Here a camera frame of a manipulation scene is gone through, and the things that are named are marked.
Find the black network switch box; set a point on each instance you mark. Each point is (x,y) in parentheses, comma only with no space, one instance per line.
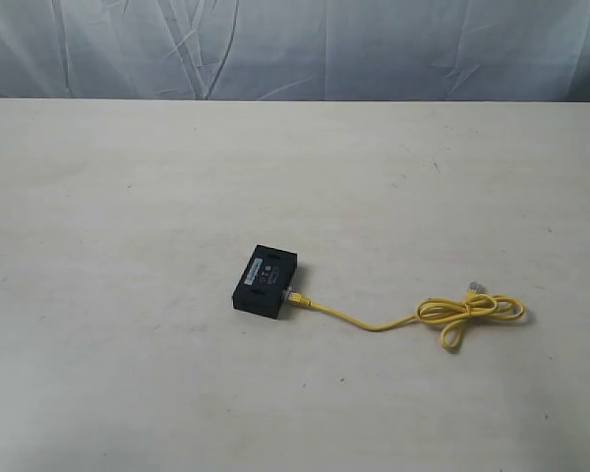
(265,282)

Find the white wrinkled backdrop curtain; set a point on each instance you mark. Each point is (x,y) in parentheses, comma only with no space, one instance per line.
(296,50)

